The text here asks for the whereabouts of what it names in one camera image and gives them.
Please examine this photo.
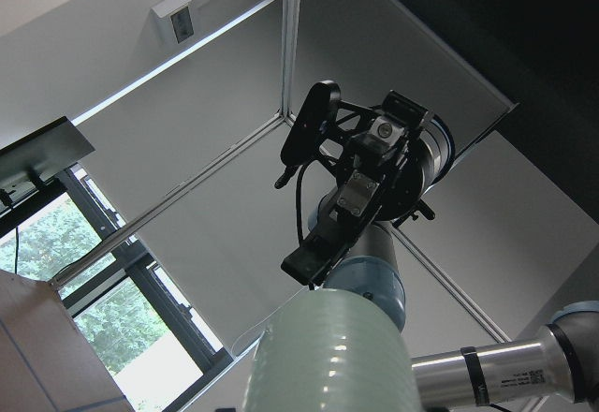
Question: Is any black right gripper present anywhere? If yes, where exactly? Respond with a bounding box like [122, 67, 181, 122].
[281, 91, 433, 286]

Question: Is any mint green plastic cup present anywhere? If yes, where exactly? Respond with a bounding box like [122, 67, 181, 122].
[243, 288, 422, 411]

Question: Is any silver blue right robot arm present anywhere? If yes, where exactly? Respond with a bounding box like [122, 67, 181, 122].
[281, 81, 598, 411]

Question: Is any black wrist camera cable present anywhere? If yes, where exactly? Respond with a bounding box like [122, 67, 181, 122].
[292, 161, 319, 249]

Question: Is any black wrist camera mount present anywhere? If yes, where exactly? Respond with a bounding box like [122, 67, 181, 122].
[274, 81, 377, 189]

